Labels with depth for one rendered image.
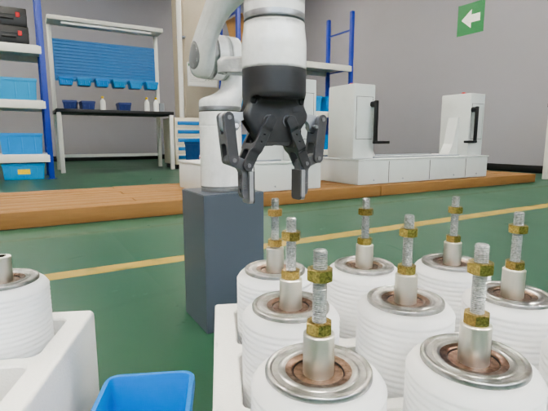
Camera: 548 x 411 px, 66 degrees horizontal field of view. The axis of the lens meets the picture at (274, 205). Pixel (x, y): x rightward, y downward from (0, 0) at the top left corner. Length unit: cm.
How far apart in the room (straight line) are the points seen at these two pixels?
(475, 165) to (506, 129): 215
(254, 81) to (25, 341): 39
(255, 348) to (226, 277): 53
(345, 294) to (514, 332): 18
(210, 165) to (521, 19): 567
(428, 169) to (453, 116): 75
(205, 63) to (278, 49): 44
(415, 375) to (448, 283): 24
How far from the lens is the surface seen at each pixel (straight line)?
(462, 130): 415
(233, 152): 48
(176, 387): 60
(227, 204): 90
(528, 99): 611
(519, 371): 36
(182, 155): 595
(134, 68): 651
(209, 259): 90
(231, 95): 92
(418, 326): 42
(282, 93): 48
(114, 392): 61
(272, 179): 270
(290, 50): 49
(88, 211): 229
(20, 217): 228
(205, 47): 91
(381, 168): 326
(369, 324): 44
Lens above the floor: 41
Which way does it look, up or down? 9 degrees down
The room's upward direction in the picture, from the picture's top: straight up
